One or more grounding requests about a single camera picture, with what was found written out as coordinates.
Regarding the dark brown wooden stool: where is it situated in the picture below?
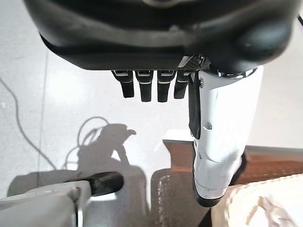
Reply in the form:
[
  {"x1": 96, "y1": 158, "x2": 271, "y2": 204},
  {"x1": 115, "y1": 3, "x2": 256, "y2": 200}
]
[{"x1": 162, "y1": 139, "x2": 303, "y2": 185}]

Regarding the white wicker basket tray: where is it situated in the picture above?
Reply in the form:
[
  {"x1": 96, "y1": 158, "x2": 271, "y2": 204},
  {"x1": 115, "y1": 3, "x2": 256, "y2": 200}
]
[{"x1": 210, "y1": 174, "x2": 303, "y2": 227}]

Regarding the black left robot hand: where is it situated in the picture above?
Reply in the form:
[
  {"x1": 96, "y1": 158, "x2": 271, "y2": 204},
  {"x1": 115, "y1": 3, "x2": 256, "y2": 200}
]
[{"x1": 23, "y1": 0, "x2": 295, "y2": 208}]

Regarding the thin floor cable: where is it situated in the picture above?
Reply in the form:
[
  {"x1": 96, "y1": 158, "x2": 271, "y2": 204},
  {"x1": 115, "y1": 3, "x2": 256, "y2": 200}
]
[{"x1": 0, "y1": 78, "x2": 58, "y2": 171}]

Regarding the silver left robot leg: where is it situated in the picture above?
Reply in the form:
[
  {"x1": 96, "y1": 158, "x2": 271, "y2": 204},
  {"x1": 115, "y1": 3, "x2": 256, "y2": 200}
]
[{"x1": 0, "y1": 171, "x2": 124, "y2": 227}]

